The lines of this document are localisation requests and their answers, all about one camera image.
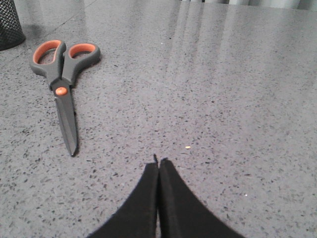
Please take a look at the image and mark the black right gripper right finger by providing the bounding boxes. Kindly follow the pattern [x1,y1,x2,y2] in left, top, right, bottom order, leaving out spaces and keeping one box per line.
[158,159,242,238]

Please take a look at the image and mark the grey curtain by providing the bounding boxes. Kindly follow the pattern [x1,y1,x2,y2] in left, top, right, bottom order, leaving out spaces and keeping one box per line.
[195,0,317,12]

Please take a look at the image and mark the grey orange scissors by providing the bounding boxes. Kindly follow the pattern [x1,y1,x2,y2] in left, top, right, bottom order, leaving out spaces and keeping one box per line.
[30,40,101,156]

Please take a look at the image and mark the black mesh pen bin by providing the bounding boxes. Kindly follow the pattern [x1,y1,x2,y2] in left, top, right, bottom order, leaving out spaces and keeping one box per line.
[0,0,25,51]

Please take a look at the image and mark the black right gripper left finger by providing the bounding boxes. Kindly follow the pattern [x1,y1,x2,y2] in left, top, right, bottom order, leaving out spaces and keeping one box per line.
[90,163,159,238]

